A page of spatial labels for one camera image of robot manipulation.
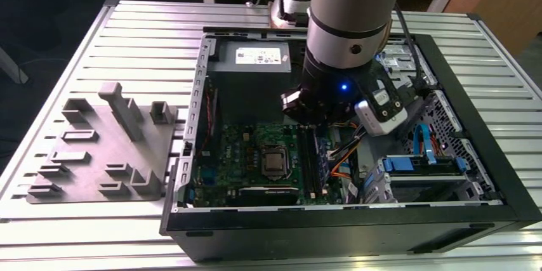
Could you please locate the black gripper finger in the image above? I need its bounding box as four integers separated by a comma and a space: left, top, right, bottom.
280, 90, 306, 115

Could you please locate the grey power supply unit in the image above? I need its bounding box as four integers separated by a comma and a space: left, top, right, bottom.
207, 42, 306, 124

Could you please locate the green motherboard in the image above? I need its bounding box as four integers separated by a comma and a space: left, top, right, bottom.
185, 121, 352, 207

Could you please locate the silver CPU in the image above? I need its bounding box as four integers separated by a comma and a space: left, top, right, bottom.
263, 152, 288, 171

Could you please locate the silver drive cage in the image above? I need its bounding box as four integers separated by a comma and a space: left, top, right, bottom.
374, 41, 436, 110

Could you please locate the blue disk carrier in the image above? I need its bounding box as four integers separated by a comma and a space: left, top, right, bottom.
383, 155, 468, 176

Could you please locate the black graphics card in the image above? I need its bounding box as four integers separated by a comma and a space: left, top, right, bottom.
236, 185, 300, 207

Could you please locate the black PC case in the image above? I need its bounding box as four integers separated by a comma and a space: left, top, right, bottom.
159, 25, 542, 264

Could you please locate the grey parts rack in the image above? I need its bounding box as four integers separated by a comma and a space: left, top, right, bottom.
25, 81, 181, 205

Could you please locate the grey chair base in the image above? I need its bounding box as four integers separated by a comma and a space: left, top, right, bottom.
0, 47, 29, 84

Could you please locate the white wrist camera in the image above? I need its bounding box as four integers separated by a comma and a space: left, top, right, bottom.
354, 79, 410, 138

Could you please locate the black cable bundle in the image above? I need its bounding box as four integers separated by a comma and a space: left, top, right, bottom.
330, 121, 407, 159

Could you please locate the orange wire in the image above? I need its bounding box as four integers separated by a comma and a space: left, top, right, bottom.
330, 156, 352, 180

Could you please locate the black camera cable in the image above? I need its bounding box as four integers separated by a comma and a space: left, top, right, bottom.
390, 6, 428, 96

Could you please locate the blue flat data cable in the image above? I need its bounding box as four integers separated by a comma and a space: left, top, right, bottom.
412, 123, 439, 166

